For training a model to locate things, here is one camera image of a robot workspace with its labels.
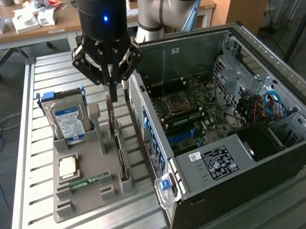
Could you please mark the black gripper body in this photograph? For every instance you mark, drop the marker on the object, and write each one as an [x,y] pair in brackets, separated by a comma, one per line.
[102,11]

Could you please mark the black graphics card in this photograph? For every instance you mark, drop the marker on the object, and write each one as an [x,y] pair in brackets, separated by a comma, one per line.
[120,152]

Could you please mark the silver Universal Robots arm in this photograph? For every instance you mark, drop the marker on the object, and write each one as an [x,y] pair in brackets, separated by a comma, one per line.
[156,5]

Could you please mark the orange tool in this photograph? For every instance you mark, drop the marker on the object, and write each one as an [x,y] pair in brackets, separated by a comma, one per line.
[55,4]

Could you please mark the small white box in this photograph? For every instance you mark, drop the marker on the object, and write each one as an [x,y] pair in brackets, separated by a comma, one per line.
[46,17]

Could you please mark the hard disk with blue caddy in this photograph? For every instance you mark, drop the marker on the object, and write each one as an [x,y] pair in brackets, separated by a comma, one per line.
[68,120]

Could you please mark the CPU socket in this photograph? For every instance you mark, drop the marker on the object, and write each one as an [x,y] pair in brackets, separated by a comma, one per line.
[176,103]

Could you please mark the white box with tape roll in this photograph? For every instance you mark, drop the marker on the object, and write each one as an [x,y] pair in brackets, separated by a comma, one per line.
[25,21]

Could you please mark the installed RAM stick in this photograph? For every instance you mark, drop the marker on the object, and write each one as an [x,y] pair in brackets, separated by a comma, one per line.
[183,120]

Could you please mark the wooden desk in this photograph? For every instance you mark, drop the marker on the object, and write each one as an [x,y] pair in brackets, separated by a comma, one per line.
[6,37]

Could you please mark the green motherboard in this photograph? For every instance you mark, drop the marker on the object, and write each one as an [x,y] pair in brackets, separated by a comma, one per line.
[206,119]

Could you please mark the grey cup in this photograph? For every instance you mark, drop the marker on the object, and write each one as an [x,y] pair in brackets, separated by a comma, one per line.
[6,1]

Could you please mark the metal drive cage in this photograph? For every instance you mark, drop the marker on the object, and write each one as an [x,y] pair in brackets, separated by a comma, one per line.
[228,80]

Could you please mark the grey plastic parts rack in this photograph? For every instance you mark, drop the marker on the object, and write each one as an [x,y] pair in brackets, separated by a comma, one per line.
[95,166]

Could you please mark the silver CPU chip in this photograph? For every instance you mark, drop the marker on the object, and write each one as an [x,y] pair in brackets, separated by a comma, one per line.
[67,167]

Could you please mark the chipset heatsink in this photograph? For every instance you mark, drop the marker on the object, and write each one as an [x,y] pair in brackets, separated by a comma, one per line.
[212,138]

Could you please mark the green RAM stick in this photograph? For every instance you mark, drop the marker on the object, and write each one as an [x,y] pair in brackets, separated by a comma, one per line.
[88,180]

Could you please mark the grey power supply unit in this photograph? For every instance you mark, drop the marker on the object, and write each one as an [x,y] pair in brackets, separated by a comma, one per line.
[204,167]

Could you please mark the black plastic shroud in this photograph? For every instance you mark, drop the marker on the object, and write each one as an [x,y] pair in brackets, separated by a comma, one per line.
[259,141]

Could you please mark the metal disk bay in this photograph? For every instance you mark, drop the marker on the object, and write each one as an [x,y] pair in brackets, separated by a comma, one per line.
[294,130]

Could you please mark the black open PC case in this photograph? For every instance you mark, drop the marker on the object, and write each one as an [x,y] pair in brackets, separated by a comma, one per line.
[262,185]

